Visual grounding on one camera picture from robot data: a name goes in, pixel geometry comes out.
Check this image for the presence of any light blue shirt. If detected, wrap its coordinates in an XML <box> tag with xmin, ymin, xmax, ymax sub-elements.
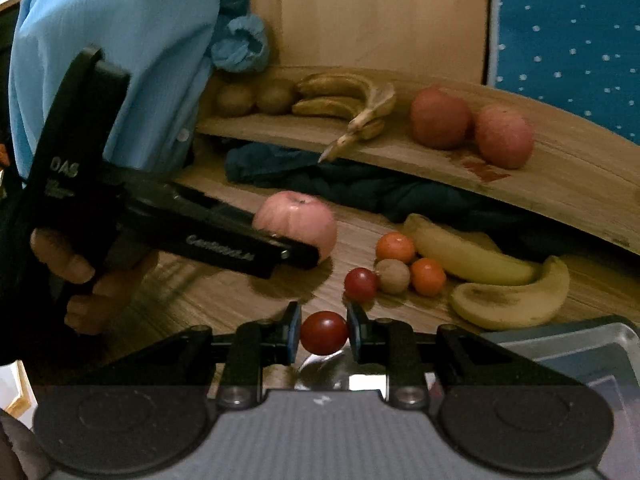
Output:
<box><xmin>8</xmin><ymin>0</ymin><xmax>252</xmax><ymax>181</ymax></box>

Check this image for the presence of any red shelf apple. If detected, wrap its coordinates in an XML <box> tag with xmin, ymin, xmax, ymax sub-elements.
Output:
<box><xmin>409</xmin><ymin>87</ymin><xmax>473</xmax><ymax>150</ymax></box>
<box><xmin>475</xmin><ymin>104</ymin><xmax>535</xmax><ymax>169</ymax></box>

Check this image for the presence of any blue scrunchie cuff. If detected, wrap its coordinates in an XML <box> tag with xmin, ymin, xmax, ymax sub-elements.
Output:
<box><xmin>209</xmin><ymin>13</ymin><xmax>270</xmax><ymax>74</ymax></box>

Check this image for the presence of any dark teal cloth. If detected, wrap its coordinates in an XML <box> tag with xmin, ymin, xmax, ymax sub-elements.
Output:
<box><xmin>224</xmin><ymin>143</ymin><xmax>494</xmax><ymax>229</ymax></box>

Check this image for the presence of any yellow banana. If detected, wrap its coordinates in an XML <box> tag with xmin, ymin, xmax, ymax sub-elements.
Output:
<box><xmin>449</xmin><ymin>257</ymin><xmax>570</xmax><ymax>330</ymax></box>
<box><xmin>402</xmin><ymin>214</ymin><xmax>539</xmax><ymax>286</ymax></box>

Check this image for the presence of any pink apple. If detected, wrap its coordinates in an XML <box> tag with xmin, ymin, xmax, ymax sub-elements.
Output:
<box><xmin>252</xmin><ymin>191</ymin><xmax>337</xmax><ymax>262</ymax></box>

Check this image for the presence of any metal tray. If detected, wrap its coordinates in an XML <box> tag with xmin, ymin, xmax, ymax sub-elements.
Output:
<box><xmin>482</xmin><ymin>315</ymin><xmax>639</xmax><ymax>479</ymax></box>

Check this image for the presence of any shelf kiwi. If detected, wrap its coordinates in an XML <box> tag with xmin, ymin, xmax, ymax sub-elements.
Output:
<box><xmin>215</xmin><ymin>84</ymin><xmax>256</xmax><ymax>117</ymax></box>
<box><xmin>256</xmin><ymin>78</ymin><xmax>297</xmax><ymax>115</ymax></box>

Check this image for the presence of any left hand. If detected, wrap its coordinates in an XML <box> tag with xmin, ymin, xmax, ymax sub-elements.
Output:
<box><xmin>29</xmin><ymin>229</ymin><xmax>160</xmax><ymax>335</ymax></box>

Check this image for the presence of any red cherry tomato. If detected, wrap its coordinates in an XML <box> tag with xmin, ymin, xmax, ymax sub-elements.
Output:
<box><xmin>299</xmin><ymin>311</ymin><xmax>348</xmax><ymax>356</ymax></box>
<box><xmin>344</xmin><ymin>268</ymin><xmax>378</xmax><ymax>302</ymax></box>

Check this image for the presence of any small orange mandarin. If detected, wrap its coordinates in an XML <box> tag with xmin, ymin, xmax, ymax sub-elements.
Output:
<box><xmin>375</xmin><ymin>231</ymin><xmax>416</xmax><ymax>264</ymax></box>

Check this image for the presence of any shelf kiwi right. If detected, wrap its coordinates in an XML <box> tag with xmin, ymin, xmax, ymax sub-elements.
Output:
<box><xmin>256</xmin><ymin>78</ymin><xmax>297</xmax><ymax>115</ymax></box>

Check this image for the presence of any red shelf apple right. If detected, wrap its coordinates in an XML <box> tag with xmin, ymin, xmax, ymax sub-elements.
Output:
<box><xmin>475</xmin><ymin>104</ymin><xmax>535</xmax><ymax>169</ymax></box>

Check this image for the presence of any red shelf apple left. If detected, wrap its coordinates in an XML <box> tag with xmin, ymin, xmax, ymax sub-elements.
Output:
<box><xmin>409</xmin><ymin>87</ymin><xmax>473</xmax><ymax>150</ymax></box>

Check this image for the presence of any wooden shelf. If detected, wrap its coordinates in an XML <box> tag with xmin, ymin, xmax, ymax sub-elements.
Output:
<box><xmin>195</xmin><ymin>0</ymin><xmax>640</xmax><ymax>256</ymax></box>

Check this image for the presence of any shelf banana bunch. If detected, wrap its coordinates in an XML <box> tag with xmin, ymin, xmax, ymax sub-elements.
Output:
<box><xmin>291</xmin><ymin>73</ymin><xmax>397</xmax><ymax>162</ymax></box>

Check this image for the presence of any blue dotted fabric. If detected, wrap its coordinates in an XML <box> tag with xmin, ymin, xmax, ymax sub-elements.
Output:
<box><xmin>483</xmin><ymin>0</ymin><xmax>639</xmax><ymax>143</ymax></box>

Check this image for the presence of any small brown kiwi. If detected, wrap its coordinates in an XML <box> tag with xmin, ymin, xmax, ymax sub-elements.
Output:
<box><xmin>374</xmin><ymin>259</ymin><xmax>411</xmax><ymax>295</ymax></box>

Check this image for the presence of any shelf kiwi left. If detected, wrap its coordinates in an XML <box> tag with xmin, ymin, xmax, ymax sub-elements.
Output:
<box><xmin>215</xmin><ymin>84</ymin><xmax>256</xmax><ymax>117</ymax></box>

